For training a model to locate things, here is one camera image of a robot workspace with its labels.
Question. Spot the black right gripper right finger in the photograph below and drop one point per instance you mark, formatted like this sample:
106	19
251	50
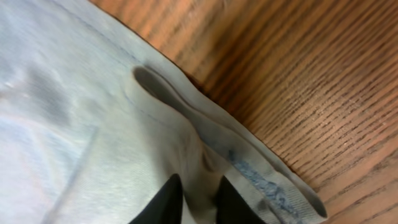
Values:
231	207

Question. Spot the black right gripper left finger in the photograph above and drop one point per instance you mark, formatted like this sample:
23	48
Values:
166	207

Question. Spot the light blue printed t-shirt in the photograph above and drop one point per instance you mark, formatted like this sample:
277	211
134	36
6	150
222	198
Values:
94	121

